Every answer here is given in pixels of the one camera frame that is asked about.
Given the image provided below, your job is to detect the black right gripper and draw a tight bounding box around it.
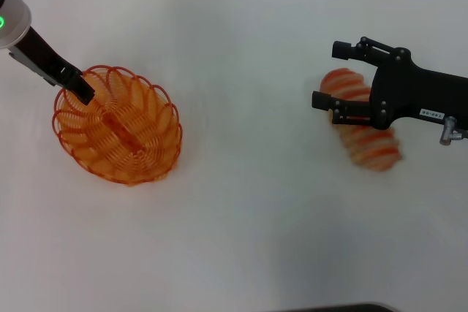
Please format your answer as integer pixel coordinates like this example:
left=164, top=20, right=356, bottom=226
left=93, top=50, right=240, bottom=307
left=312, top=37, right=468, bottom=131

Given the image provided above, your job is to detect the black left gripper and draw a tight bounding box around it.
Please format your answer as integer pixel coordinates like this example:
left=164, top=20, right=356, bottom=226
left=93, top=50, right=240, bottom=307
left=13, top=26, right=97, bottom=105

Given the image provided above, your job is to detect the silver connector with cable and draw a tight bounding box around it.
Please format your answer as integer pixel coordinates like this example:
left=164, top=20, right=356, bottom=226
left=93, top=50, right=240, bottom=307
left=439, top=116, right=468, bottom=146

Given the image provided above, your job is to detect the striped bread loaf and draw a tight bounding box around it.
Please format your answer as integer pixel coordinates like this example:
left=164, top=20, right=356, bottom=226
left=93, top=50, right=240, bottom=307
left=319, top=67, right=403, bottom=173

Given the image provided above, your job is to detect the orange woven plastic basket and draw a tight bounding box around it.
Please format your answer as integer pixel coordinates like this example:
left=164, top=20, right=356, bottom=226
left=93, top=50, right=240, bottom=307
left=52, top=65, right=184, bottom=186

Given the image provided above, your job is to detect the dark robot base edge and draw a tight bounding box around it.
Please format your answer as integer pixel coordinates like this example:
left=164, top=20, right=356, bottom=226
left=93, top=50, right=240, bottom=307
left=281, top=303, right=398, bottom=312

